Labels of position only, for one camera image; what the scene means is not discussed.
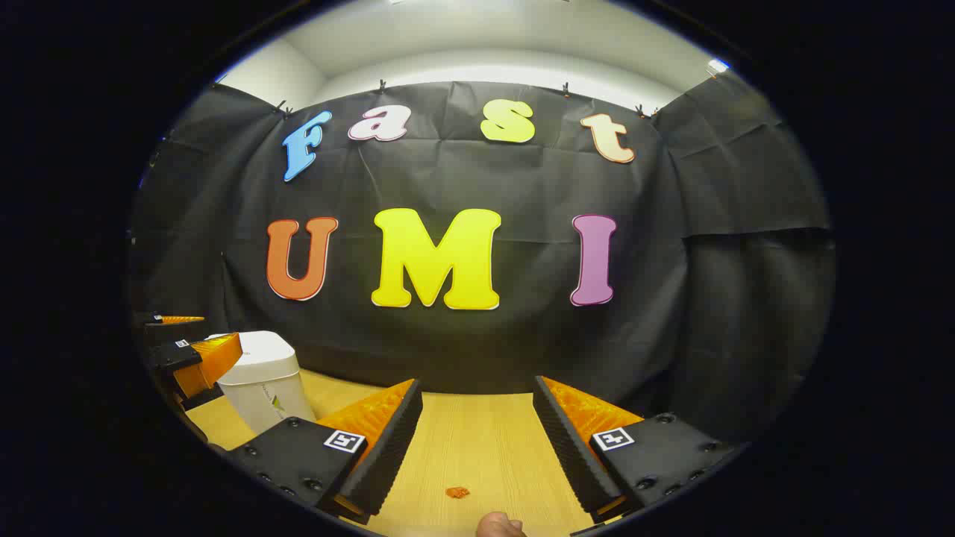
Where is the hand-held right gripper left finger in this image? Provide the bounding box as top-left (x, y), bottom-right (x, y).
top-left (224, 378), bottom-right (424, 525)

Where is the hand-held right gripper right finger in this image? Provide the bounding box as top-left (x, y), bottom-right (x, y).
top-left (533, 375), bottom-right (747, 524)

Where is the white desktop garbage bin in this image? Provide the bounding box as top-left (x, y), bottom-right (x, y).
top-left (205, 330), bottom-right (318, 435)

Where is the wooden desktop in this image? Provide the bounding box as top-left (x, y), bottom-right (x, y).
top-left (183, 367), bottom-right (672, 537)

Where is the black backdrop cloth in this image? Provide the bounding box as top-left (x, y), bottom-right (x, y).
top-left (128, 73), bottom-right (836, 448)

